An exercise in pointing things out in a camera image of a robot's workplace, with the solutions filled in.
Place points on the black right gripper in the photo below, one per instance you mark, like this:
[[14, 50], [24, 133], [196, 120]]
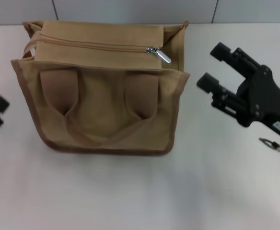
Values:
[[267, 100]]

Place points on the khaki fabric food bag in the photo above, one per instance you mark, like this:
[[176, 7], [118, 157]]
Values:
[[101, 103]]

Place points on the silver metal zipper pull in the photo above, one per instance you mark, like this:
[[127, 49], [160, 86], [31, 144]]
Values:
[[160, 54]]

